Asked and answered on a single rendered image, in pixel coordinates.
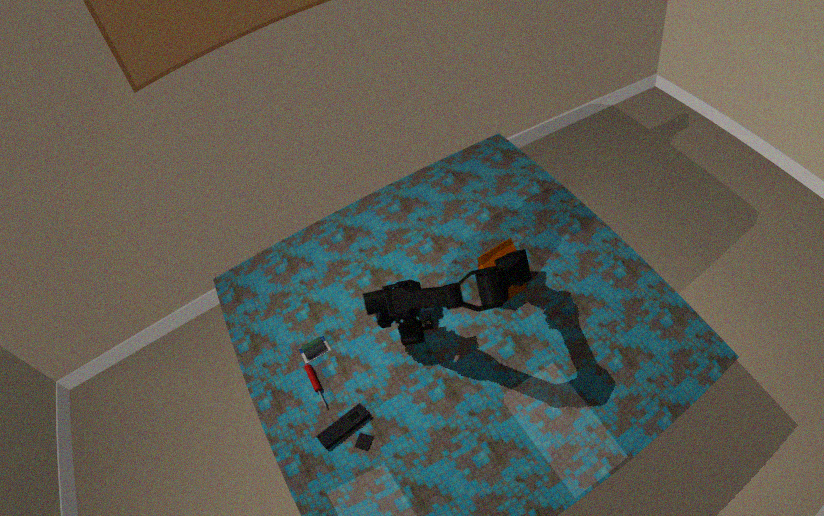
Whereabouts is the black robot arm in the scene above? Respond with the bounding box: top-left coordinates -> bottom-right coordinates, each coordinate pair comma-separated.
362,249 -> 531,328

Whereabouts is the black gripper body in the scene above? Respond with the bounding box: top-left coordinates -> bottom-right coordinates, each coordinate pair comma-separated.
395,280 -> 425,346

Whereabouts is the red-handled screwdriver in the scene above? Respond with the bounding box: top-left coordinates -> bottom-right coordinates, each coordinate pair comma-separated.
305,364 -> 328,407

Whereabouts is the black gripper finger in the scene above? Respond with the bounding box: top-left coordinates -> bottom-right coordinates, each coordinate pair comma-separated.
400,320 -> 422,330

